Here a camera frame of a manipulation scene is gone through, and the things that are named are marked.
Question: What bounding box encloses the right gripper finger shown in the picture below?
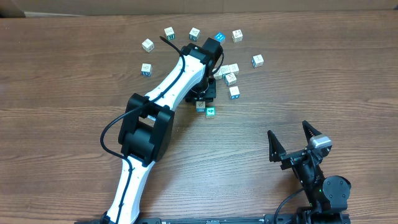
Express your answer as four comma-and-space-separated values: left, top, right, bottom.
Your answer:
302, 120, 322, 144
267, 130, 286, 162

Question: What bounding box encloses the green number four block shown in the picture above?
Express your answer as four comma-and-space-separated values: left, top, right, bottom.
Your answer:
205, 107, 216, 118

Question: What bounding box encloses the wooden block blue T side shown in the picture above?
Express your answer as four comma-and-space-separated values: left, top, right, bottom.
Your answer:
229, 86, 240, 100

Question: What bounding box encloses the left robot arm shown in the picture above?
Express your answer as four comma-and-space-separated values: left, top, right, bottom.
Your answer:
99, 38, 224, 223

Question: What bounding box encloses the plain wooden block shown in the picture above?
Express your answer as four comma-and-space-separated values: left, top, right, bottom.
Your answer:
229, 63, 239, 75

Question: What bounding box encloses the wooden block far left upper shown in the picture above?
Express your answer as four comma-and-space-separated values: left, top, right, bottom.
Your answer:
142, 39, 154, 53

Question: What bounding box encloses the wooden block umbrella right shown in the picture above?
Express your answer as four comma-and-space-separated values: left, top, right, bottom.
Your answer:
251, 54, 264, 68

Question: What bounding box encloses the cardboard backdrop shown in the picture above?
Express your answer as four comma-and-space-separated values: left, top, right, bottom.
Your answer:
1, 0, 397, 17

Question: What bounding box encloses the wooden block blue side left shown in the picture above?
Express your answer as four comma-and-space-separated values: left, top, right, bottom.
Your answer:
141, 63, 152, 77

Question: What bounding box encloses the leaf block blue side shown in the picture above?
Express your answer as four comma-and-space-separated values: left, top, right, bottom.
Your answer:
196, 101, 206, 112

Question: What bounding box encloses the blue top wooden block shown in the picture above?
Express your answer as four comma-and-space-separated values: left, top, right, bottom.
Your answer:
215, 32, 226, 44

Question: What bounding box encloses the wooden block animal drawing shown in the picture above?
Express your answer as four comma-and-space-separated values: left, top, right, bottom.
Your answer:
213, 69, 223, 80

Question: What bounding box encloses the wooden block teal side top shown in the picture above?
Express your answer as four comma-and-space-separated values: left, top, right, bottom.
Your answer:
189, 27, 200, 42

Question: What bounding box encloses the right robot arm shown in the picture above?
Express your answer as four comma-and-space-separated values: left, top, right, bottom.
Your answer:
264, 121, 351, 224

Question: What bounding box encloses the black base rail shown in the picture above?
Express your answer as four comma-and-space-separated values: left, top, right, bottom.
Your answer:
74, 213, 351, 224

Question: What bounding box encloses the wooden block top right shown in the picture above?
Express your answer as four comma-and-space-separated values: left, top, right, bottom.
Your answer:
232, 29, 243, 43

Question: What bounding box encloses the wooden block M drawing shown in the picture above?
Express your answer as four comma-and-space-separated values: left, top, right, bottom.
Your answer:
220, 65, 231, 77

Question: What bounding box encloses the wooden block blue edge centre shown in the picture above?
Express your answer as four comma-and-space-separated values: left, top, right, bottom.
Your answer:
224, 73, 237, 86

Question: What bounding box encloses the wooden block green side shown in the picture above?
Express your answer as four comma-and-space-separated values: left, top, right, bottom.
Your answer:
164, 27, 175, 40

